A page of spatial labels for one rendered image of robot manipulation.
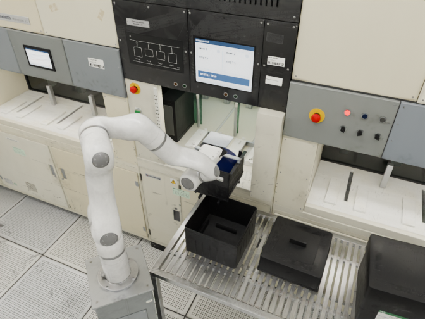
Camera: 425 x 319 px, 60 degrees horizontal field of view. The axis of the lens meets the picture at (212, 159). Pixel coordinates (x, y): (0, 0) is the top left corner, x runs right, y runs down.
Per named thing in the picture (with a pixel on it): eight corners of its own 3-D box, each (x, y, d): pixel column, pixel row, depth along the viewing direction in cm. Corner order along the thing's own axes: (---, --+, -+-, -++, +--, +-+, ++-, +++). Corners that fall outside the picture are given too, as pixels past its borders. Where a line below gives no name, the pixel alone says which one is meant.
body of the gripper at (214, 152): (193, 166, 167) (203, 152, 175) (213, 172, 164) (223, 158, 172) (192, 153, 163) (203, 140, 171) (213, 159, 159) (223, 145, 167)
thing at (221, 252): (209, 213, 206) (208, 190, 195) (255, 230, 197) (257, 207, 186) (184, 249, 186) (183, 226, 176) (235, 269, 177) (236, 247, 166)
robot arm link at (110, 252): (100, 263, 158) (88, 226, 143) (93, 232, 171) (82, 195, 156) (128, 254, 161) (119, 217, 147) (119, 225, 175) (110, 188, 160)
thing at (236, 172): (186, 195, 189) (184, 143, 170) (203, 172, 204) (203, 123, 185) (230, 209, 181) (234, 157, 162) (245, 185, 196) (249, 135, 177)
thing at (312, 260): (256, 269, 177) (258, 252, 169) (275, 226, 198) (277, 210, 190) (317, 292, 167) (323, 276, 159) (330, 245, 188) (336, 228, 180)
